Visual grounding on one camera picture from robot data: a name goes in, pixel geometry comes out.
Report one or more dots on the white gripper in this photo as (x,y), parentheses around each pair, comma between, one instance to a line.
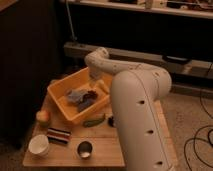
(95,75)

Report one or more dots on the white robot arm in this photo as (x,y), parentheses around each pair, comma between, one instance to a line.
(134,89)

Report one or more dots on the small metal cup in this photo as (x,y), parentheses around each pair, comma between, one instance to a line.
(85,149)

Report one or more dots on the white paper cup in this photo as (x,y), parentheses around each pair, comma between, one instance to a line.
(39,145)

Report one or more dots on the dark purple toy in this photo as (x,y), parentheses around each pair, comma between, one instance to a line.
(87,100)

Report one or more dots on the yellow plastic bin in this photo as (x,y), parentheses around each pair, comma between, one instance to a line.
(77,81)

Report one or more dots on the grey blue cloth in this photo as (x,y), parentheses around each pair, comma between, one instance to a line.
(75,96)

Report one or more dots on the metal pole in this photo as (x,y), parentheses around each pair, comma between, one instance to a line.
(73,37)

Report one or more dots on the green pepper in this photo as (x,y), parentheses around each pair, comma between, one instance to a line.
(94,122)

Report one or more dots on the apple fruit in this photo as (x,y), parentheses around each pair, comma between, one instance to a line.
(43,117)

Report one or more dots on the striped block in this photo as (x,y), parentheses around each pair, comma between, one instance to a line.
(58,135)

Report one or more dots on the background shelf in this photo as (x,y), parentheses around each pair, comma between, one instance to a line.
(139,8)

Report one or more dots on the white handled brush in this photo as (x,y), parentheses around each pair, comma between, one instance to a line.
(111,121)

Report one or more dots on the metal floor rail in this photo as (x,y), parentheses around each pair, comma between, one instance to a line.
(191,77)

